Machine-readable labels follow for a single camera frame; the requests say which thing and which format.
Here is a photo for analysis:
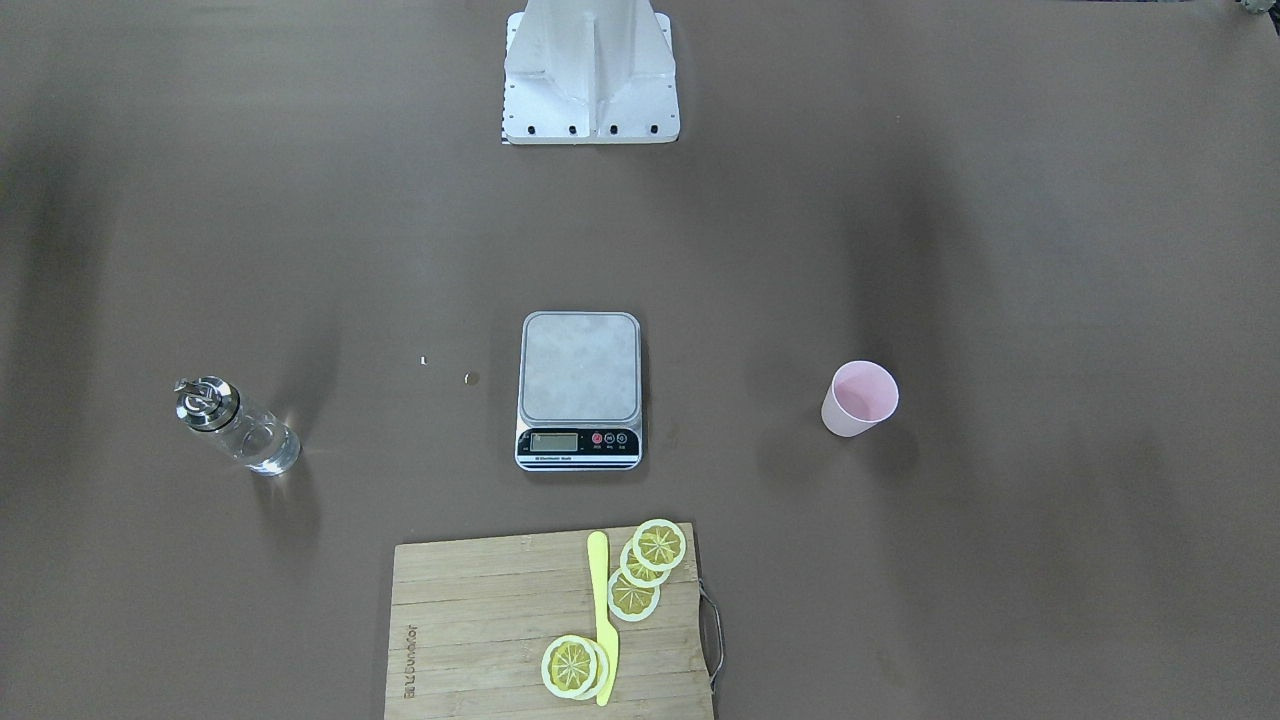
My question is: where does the clear glass sauce bottle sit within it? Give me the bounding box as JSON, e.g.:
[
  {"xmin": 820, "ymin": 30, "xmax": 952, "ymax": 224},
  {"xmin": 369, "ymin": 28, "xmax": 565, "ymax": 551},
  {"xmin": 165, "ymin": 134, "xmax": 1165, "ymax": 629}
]
[{"xmin": 174, "ymin": 375, "xmax": 302, "ymax": 477}]

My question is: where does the lemon slice under front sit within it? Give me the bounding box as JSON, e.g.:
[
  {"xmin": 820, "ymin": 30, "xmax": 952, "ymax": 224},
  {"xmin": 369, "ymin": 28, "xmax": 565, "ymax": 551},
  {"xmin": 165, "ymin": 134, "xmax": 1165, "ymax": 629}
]
[{"xmin": 575, "ymin": 639, "xmax": 612, "ymax": 701}]

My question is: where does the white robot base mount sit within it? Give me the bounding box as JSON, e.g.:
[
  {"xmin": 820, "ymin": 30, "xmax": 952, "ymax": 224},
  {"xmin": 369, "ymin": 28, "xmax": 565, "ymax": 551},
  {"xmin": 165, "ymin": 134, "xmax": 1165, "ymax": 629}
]
[{"xmin": 500, "ymin": 1, "xmax": 681, "ymax": 145}]

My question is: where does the yellow plastic knife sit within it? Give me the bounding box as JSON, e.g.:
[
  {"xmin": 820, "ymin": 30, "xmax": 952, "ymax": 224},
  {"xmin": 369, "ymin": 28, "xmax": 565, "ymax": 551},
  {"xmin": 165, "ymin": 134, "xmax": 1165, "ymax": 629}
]
[{"xmin": 588, "ymin": 530, "xmax": 620, "ymax": 707}]

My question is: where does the digital kitchen scale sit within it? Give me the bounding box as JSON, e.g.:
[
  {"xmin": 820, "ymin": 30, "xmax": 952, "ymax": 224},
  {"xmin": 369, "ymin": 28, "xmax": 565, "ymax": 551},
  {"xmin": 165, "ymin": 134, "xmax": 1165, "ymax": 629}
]
[{"xmin": 513, "ymin": 310, "xmax": 644, "ymax": 471}]

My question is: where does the lemon slice middle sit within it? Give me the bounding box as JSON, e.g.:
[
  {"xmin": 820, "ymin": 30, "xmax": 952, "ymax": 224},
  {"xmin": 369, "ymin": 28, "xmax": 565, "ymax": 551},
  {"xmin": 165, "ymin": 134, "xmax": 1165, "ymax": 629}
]
[{"xmin": 620, "ymin": 539, "xmax": 671, "ymax": 589}]

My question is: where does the wooden cutting board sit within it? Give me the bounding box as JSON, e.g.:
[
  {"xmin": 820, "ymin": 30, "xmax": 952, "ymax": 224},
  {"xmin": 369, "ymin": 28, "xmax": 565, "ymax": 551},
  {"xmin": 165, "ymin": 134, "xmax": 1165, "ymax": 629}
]
[{"xmin": 383, "ymin": 523, "xmax": 722, "ymax": 719}]

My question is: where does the pink plastic cup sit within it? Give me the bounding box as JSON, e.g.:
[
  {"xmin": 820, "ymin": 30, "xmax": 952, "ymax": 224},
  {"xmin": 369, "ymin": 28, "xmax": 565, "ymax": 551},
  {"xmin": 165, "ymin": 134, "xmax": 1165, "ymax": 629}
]
[{"xmin": 820, "ymin": 360, "xmax": 900, "ymax": 438}]

